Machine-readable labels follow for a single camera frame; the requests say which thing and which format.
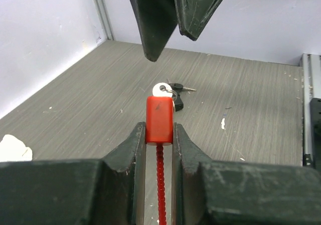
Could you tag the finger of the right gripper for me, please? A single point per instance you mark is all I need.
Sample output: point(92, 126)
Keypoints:
point(156, 20)
point(193, 16)

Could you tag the aluminium frame rail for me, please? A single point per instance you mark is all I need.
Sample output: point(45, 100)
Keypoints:
point(310, 80)

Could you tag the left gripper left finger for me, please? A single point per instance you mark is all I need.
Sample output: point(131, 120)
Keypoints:
point(123, 191)

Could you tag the white crumpled cloth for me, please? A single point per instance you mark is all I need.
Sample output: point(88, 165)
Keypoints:
point(14, 150)

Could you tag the red cable padlock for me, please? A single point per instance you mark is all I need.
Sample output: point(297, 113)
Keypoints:
point(159, 131)

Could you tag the silver keys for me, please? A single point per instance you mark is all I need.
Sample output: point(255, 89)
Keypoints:
point(164, 90)

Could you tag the black-headed keys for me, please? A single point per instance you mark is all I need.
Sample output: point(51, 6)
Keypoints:
point(178, 89)

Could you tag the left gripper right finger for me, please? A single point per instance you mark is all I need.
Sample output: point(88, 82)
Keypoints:
point(188, 192)

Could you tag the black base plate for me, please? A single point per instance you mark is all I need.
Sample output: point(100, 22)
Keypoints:
point(311, 142)

